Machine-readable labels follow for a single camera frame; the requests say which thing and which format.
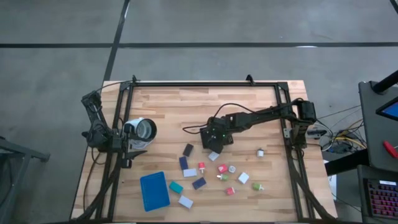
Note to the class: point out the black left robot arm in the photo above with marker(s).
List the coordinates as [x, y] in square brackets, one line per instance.
[94, 137]

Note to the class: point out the blue plastic basket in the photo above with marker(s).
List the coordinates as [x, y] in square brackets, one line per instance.
[154, 191]

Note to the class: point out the black computer keyboard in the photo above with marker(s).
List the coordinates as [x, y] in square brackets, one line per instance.
[382, 199]

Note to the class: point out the dark grey computer desk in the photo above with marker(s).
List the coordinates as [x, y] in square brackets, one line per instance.
[373, 130]

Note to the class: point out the grey metal table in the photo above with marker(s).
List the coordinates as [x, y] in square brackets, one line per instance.
[18, 152]

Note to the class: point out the white box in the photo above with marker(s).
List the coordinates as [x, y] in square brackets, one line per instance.
[185, 201]
[189, 172]

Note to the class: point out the white cylindrical cup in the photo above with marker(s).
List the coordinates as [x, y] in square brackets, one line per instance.
[146, 129]

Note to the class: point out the black aluminium rig frame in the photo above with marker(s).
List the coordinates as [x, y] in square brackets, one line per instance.
[202, 84]

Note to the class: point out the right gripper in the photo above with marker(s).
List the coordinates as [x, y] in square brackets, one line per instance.
[217, 124]

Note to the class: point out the black plastic basket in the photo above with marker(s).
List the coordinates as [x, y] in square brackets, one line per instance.
[202, 133]

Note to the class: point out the teal box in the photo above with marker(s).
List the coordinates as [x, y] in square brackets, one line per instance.
[176, 187]

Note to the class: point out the black box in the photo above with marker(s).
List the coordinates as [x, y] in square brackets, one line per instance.
[187, 149]

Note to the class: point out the red two-port wall charger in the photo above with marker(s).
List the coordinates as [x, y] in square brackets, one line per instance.
[222, 168]

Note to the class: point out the red hand tool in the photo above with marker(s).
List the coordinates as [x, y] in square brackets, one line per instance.
[390, 149]

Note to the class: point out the pink white-faced wall charger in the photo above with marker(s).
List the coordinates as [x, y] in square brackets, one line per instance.
[230, 190]

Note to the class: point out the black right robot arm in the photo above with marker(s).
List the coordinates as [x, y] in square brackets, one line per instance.
[264, 116]

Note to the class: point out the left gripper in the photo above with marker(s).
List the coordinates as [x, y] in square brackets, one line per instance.
[119, 143]

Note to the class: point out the green wall charger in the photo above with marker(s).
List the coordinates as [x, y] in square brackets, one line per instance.
[222, 177]
[257, 186]

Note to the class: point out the white round plug adapter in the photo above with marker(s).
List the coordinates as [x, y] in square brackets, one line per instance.
[232, 169]

